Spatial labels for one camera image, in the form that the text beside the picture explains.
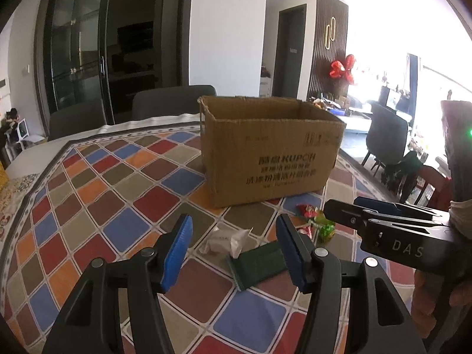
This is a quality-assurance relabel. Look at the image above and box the dark upholstered chair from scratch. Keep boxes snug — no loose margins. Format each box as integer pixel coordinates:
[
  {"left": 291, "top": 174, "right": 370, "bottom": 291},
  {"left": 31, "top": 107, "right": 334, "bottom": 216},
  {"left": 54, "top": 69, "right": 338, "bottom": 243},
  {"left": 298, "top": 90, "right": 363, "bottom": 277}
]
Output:
[{"left": 361, "top": 100, "right": 415, "bottom": 178}]

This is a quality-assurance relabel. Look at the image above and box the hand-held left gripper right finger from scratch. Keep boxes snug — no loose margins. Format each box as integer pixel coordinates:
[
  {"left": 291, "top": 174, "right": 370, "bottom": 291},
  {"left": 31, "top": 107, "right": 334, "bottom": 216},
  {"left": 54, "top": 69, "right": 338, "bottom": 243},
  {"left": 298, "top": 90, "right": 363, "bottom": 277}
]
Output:
[{"left": 276, "top": 213, "right": 421, "bottom": 354}]

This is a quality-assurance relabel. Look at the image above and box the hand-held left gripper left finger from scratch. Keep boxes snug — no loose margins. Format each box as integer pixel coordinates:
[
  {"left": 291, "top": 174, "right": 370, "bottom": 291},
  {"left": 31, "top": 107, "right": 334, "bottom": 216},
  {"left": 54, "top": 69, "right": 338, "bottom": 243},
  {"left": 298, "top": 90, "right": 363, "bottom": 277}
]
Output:
[{"left": 42, "top": 214, "right": 194, "bottom": 354}]

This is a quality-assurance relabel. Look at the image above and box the dark glass sliding door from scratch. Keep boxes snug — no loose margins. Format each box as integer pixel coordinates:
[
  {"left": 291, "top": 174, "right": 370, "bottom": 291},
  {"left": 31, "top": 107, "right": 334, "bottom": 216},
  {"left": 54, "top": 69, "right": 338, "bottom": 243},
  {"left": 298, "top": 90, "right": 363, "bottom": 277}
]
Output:
[{"left": 35, "top": 0, "right": 194, "bottom": 126}]

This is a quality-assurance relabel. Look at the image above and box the red bow decoration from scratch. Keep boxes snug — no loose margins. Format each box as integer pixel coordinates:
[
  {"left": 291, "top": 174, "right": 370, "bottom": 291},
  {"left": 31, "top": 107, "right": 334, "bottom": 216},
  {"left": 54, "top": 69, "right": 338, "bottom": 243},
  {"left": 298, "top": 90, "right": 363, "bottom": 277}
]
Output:
[{"left": 329, "top": 54, "right": 356, "bottom": 85}]

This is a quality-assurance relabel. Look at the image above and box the white crinkled snack packet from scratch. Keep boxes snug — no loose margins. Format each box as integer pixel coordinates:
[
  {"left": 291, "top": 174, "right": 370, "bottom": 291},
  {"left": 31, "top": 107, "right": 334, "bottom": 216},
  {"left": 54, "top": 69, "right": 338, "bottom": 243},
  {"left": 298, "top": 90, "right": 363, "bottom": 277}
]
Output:
[{"left": 200, "top": 227, "right": 253, "bottom": 259}]

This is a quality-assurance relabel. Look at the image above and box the brown cardboard box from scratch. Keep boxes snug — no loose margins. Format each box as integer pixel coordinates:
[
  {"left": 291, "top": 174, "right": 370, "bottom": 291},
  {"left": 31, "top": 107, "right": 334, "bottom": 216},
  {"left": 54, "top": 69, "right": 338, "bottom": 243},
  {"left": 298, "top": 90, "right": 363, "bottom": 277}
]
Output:
[{"left": 198, "top": 95, "right": 346, "bottom": 209}]

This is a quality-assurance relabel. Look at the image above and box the gold wall ornament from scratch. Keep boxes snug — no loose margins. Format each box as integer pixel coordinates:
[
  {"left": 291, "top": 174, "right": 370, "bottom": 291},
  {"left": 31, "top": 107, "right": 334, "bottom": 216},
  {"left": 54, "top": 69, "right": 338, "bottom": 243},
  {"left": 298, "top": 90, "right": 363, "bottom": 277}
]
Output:
[{"left": 324, "top": 17, "right": 337, "bottom": 50}]

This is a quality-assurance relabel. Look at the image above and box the white low cabinet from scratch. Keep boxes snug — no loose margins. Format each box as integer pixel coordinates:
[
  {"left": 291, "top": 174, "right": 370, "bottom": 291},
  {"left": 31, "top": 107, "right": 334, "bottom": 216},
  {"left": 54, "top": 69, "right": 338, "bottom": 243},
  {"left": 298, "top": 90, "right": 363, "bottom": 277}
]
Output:
[{"left": 312, "top": 98, "right": 373, "bottom": 133}]

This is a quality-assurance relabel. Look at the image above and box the dark hallway door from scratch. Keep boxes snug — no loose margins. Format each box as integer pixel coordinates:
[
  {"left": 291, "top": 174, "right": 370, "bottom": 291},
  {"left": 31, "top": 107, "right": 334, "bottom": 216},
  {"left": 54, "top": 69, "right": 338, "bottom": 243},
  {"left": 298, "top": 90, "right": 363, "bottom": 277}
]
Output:
[{"left": 272, "top": 4, "right": 307, "bottom": 99}]

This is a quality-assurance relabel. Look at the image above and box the floral placemat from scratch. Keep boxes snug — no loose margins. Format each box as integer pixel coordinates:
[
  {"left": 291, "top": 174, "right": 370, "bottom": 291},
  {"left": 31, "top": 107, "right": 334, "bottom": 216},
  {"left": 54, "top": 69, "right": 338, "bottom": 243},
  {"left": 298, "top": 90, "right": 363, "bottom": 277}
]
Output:
[{"left": 0, "top": 173, "right": 40, "bottom": 229}]

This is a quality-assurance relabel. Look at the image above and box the person's right hand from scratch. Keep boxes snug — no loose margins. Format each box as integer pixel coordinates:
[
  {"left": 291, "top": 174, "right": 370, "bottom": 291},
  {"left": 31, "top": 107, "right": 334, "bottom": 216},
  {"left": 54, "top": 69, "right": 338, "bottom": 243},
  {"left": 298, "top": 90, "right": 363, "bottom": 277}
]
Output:
[{"left": 412, "top": 268, "right": 472, "bottom": 316}]

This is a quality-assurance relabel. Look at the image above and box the dark green snack packet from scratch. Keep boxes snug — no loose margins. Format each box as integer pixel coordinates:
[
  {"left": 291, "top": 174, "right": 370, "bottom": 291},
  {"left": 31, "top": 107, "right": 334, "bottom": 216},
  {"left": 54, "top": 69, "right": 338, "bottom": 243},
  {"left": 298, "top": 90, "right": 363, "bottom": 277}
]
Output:
[{"left": 227, "top": 241, "right": 292, "bottom": 291}]

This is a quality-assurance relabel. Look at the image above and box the green and red candy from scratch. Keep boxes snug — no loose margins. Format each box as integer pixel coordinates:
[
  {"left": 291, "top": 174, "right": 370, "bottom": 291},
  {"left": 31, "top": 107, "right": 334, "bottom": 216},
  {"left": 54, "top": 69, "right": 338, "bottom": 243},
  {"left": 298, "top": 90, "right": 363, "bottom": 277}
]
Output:
[{"left": 309, "top": 212, "right": 334, "bottom": 229}]

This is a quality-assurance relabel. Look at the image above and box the dark slatted wall panel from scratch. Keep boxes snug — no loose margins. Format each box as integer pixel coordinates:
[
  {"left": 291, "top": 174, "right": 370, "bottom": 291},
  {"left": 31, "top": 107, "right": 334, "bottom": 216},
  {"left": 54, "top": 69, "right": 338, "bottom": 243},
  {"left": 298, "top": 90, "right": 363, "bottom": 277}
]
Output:
[{"left": 308, "top": 0, "right": 349, "bottom": 100}]

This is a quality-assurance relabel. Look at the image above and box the white cube shelf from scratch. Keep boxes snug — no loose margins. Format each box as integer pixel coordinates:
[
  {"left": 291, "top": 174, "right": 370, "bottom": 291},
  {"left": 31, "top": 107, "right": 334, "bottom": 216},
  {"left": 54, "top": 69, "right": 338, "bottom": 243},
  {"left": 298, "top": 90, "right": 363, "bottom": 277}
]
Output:
[{"left": 4, "top": 118, "right": 29, "bottom": 155}]

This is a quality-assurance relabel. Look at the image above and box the grey dining chair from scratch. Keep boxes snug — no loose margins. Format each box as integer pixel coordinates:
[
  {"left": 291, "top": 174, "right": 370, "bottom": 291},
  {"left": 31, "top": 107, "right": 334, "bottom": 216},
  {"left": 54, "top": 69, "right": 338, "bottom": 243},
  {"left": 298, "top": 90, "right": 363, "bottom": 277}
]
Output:
[
  {"left": 132, "top": 85, "right": 217, "bottom": 122},
  {"left": 48, "top": 98, "right": 107, "bottom": 141}
]

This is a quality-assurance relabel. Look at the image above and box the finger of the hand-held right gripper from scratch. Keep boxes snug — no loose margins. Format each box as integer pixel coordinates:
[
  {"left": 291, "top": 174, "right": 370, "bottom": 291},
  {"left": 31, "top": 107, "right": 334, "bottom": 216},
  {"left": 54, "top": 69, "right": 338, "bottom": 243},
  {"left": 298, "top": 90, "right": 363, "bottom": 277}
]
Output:
[
  {"left": 353, "top": 196, "right": 443, "bottom": 219},
  {"left": 324, "top": 199, "right": 448, "bottom": 231}
]

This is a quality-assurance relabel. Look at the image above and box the small green candy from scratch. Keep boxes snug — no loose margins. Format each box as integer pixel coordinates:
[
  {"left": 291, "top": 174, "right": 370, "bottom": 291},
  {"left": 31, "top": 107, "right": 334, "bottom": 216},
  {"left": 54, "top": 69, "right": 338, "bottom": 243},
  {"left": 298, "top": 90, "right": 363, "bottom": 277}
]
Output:
[{"left": 316, "top": 226, "right": 337, "bottom": 245}]

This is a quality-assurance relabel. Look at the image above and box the red wooden chair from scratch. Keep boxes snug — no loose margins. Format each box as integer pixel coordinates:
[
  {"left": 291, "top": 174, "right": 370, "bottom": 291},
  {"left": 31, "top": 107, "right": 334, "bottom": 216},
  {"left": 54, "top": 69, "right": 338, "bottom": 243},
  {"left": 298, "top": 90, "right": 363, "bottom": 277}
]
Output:
[{"left": 398, "top": 164, "right": 456, "bottom": 211}]

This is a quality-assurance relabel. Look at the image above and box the colourful checked tablecloth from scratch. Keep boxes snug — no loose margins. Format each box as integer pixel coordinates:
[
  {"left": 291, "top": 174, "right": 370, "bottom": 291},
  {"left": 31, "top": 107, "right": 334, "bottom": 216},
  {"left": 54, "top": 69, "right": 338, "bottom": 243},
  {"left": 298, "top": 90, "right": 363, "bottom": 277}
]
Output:
[{"left": 0, "top": 118, "right": 439, "bottom": 354}]

